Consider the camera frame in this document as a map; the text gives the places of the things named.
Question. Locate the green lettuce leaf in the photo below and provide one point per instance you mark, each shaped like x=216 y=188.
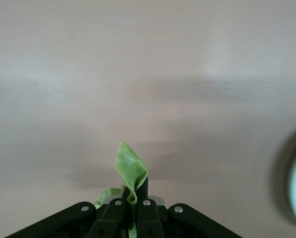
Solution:
x=130 y=166

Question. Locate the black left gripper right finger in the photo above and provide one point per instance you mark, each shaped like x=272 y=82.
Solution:
x=150 y=220

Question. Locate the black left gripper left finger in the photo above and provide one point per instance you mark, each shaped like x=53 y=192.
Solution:
x=105 y=220

